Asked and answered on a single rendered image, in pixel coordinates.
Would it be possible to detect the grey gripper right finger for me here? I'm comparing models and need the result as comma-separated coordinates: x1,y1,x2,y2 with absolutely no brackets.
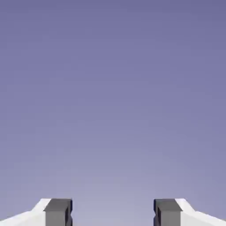
153,198,226,226

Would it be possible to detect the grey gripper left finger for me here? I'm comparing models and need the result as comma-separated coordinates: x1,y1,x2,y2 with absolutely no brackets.
0,198,73,226

